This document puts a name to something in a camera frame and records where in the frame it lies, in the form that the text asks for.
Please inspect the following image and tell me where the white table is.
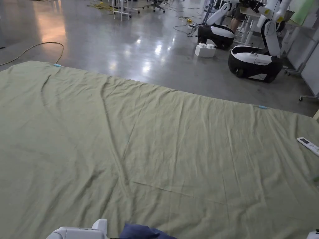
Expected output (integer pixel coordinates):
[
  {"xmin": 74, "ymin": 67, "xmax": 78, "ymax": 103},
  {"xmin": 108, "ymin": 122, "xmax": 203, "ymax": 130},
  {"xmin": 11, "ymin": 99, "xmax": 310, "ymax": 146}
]
[{"xmin": 109, "ymin": 0, "xmax": 140, "ymax": 19}]

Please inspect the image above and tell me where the white and black robot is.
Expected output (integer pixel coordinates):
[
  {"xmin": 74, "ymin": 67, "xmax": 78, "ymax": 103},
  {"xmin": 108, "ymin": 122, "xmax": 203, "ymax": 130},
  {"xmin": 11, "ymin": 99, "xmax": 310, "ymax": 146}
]
[
  {"xmin": 197, "ymin": 2, "xmax": 235, "ymax": 50},
  {"xmin": 228, "ymin": 0, "xmax": 285, "ymax": 83}
]

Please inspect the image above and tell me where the bed with pale green sheet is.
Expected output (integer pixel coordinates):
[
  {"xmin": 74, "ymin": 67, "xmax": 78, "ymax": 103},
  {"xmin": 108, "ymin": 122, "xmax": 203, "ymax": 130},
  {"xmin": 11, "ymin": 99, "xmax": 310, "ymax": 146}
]
[{"xmin": 0, "ymin": 60, "xmax": 319, "ymax": 239}]

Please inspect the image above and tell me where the office chair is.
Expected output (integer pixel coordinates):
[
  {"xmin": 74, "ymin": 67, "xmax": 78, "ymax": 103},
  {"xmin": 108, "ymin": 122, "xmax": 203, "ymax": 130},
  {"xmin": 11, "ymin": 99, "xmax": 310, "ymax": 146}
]
[{"xmin": 142, "ymin": 0, "xmax": 166, "ymax": 13}]

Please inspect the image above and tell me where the white remote control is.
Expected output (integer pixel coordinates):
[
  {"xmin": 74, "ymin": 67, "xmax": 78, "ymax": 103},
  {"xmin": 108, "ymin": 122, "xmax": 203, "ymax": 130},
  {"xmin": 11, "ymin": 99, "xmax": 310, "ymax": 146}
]
[{"xmin": 296, "ymin": 137, "xmax": 319, "ymax": 157}]

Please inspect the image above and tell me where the white foam block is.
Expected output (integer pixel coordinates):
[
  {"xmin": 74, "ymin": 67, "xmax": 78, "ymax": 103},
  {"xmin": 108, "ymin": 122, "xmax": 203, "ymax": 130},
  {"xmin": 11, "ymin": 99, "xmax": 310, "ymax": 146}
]
[{"xmin": 194, "ymin": 43, "xmax": 216, "ymax": 58}]

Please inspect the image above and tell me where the dark blue garment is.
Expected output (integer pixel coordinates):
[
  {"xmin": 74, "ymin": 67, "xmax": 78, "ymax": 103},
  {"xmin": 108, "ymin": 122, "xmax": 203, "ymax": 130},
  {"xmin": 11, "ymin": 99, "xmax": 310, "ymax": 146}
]
[{"xmin": 120, "ymin": 223, "xmax": 177, "ymax": 239}]

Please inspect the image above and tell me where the yellow cable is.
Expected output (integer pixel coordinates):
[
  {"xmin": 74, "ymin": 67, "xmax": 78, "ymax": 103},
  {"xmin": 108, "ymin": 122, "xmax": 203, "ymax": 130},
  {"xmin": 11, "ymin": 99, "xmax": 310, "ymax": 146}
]
[{"xmin": 0, "ymin": 42, "xmax": 65, "ymax": 66}]

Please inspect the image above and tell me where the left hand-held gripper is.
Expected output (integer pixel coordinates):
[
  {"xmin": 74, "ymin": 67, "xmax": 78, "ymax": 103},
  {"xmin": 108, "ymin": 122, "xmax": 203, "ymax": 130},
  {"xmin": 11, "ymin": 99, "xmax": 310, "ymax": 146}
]
[{"xmin": 46, "ymin": 219, "xmax": 108, "ymax": 239}]

